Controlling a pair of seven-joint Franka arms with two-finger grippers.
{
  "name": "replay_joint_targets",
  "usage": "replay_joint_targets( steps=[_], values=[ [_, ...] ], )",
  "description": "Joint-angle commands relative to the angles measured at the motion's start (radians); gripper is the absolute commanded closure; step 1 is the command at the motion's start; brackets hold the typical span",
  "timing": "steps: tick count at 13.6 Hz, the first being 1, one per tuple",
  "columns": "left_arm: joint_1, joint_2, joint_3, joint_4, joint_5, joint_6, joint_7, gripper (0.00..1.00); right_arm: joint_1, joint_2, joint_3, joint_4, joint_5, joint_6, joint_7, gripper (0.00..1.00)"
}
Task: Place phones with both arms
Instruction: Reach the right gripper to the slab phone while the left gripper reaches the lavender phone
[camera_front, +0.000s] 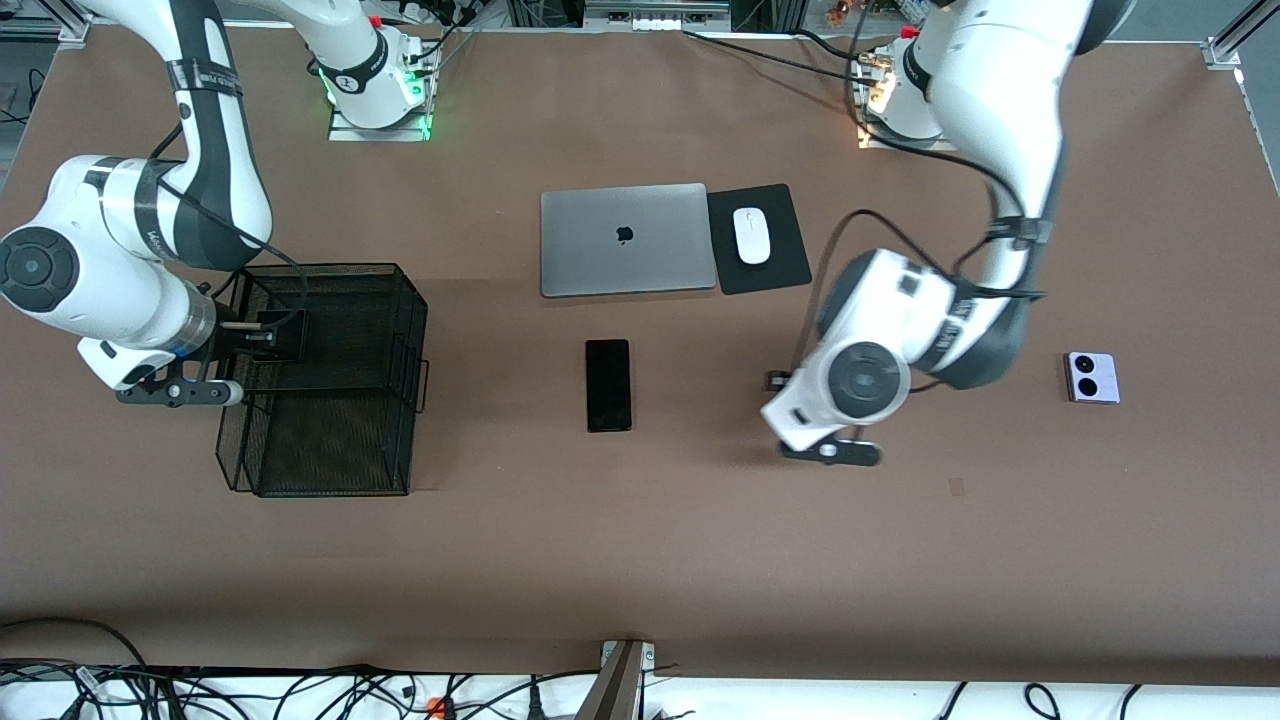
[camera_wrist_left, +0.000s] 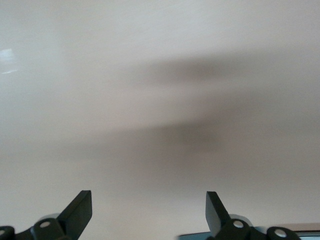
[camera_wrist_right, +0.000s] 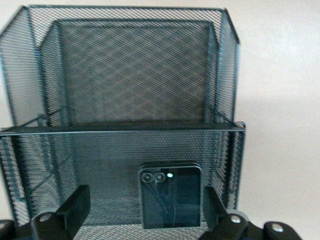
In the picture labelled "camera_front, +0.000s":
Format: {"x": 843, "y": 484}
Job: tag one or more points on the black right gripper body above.
{"x": 250, "y": 337}

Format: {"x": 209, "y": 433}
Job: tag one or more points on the silver closed laptop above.
{"x": 600, "y": 250}

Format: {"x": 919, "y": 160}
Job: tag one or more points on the black flip phone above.
{"x": 293, "y": 340}

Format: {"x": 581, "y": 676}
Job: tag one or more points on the black mesh two-tier tray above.
{"x": 330, "y": 450}

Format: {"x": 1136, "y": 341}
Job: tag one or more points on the black slab smartphone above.
{"x": 608, "y": 385}

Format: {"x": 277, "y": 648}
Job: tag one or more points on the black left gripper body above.
{"x": 776, "y": 381}

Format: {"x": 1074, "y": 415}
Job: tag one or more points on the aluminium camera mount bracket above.
{"x": 615, "y": 690}

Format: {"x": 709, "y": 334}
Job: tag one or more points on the black mouse pad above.
{"x": 780, "y": 270}

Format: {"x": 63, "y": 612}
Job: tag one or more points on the white computer mouse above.
{"x": 752, "y": 240}

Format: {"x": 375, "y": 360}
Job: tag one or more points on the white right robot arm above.
{"x": 100, "y": 290}

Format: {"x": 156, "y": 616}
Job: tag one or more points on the lilac flip phone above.
{"x": 1095, "y": 380}

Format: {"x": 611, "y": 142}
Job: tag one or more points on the aluminium right arm base plate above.
{"x": 380, "y": 134}

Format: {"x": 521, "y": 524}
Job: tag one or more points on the aluminium frame profile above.
{"x": 1240, "y": 35}
{"x": 45, "y": 22}

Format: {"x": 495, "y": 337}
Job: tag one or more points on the aluminium left arm base plate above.
{"x": 880, "y": 140}

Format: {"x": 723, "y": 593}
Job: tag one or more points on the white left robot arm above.
{"x": 1000, "y": 100}

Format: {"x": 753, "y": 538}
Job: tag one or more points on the white power strip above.
{"x": 655, "y": 20}

